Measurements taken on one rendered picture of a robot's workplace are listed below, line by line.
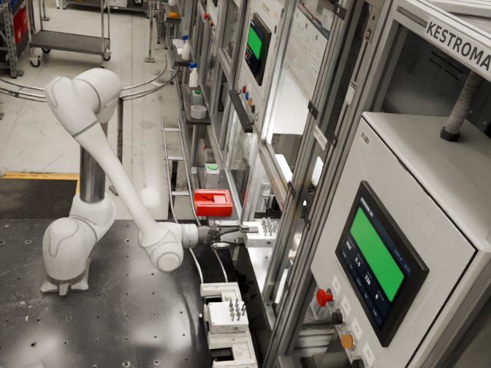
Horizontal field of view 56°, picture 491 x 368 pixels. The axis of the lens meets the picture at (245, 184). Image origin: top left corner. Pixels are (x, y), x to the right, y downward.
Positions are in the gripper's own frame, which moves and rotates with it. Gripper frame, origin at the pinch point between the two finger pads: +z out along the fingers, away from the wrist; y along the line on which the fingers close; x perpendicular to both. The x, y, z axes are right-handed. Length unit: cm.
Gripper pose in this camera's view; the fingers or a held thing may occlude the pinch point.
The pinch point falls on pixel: (248, 234)
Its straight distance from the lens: 177.1
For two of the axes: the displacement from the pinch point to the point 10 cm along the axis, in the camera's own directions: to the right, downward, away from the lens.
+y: 1.4, -8.1, -5.6
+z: 9.7, 0.1, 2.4
